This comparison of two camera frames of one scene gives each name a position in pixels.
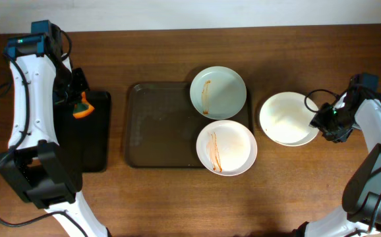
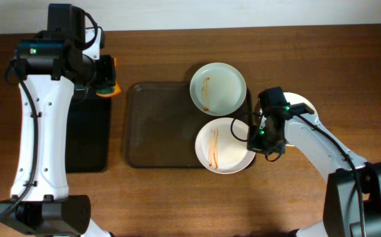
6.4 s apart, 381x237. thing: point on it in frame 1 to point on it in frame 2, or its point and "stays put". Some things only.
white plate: [226, 147] stays put
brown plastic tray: [162, 126] stays put
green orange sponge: [82, 108] to [111, 91]
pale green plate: [218, 92] stays put
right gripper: [326, 126] to [257, 145]
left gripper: [75, 95] to [108, 74]
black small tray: [86, 139] stays put
